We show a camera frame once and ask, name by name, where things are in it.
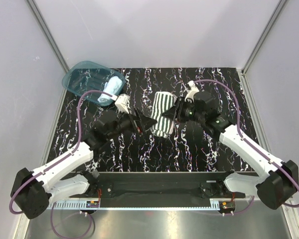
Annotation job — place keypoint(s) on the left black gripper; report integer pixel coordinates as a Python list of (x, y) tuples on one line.
[(146, 122)]

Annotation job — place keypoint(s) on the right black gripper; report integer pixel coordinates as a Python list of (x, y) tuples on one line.
[(177, 110)]

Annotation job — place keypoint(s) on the black white striped towel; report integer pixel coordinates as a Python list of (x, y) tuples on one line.
[(163, 101)]

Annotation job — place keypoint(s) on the light blue towel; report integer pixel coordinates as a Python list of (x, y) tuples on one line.
[(112, 87)]

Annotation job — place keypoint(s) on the teal transparent plastic bin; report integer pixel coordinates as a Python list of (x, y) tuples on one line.
[(86, 76)]

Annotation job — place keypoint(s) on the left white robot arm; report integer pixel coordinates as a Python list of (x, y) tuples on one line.
[(34, 190)]

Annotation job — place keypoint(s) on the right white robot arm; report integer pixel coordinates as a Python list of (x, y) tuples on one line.
[(276, 181)]

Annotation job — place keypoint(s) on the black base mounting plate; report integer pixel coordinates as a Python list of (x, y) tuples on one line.
[(201, 184)]

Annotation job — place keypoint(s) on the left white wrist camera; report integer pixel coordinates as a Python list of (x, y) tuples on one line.
[(122, 103)]

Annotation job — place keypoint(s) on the white slotted cable duct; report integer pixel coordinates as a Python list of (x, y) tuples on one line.
[(104, 204)]

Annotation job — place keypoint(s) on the right aluminium frame post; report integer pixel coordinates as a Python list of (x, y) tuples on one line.
[(265, 33)]

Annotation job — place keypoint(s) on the aluminium frame post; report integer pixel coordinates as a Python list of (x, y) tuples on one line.
[(47, 33), (265, 33)]

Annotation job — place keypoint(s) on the left aluminium frame post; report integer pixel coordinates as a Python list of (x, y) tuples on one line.
[(47, 33)]

